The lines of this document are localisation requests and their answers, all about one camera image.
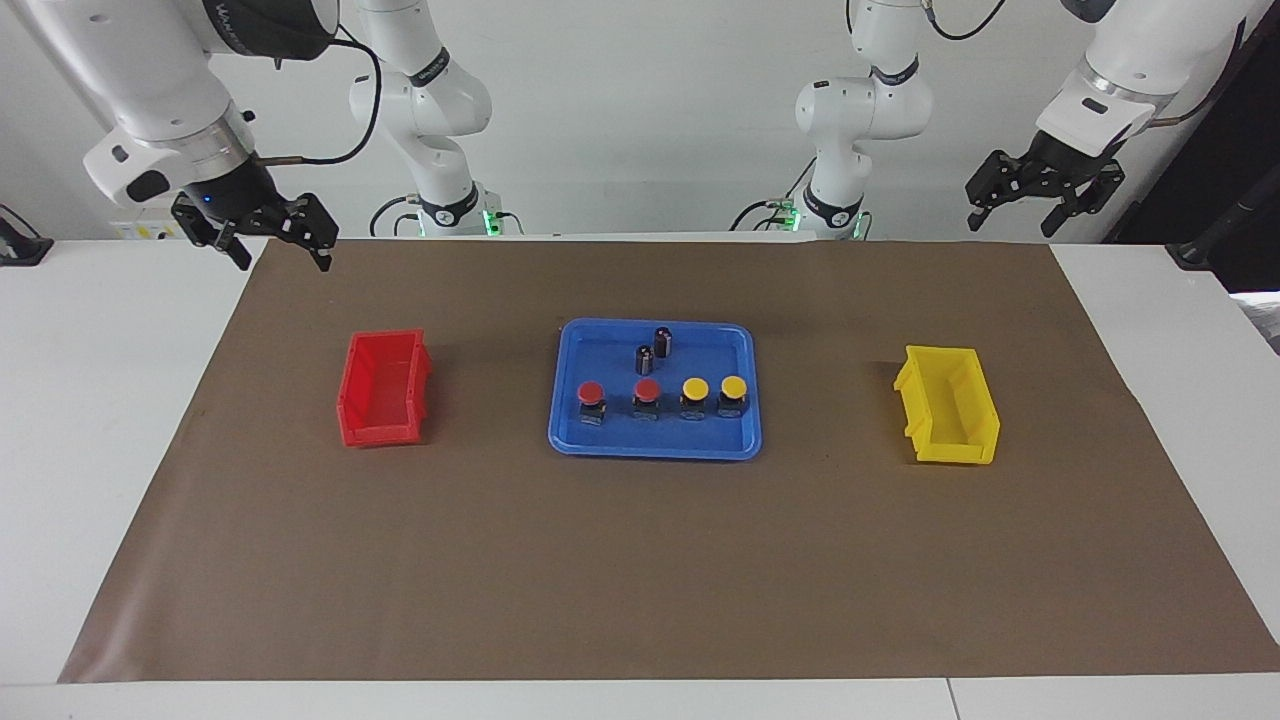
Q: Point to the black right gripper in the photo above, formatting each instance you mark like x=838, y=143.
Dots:
x=235, y=190

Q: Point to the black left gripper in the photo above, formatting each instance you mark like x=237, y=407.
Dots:
x=1058, y=165

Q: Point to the red push button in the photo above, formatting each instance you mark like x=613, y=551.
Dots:
x=647, y=390
x=591, y=392

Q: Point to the yellow push button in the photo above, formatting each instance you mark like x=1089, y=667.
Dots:
x=694, y=389
x=733, y=387

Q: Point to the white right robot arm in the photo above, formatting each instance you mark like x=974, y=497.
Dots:
x=160, y=80

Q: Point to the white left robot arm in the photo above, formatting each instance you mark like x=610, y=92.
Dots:
x=860, y=110

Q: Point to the black stand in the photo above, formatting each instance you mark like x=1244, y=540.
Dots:
x=1215, y=240

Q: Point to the red plastic bin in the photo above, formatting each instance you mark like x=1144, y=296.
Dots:
x=375, y=435

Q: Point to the yellow plastic bin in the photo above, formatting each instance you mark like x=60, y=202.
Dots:
x=960, y=450

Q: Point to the small black cylinder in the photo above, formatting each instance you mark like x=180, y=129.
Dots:
x=644, y=362

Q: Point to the blue plastic tray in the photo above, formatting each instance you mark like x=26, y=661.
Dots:
x=610, y=440

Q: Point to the large black cylinder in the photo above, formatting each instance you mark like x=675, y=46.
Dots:
x=663, y=343

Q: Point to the brown paper mat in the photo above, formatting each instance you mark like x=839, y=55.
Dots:
x=640, y=560

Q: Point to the white wall outlet box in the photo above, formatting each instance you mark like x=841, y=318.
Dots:
x=140, y=230

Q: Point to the black clamp mount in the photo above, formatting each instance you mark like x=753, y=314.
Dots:
x=20, y=248

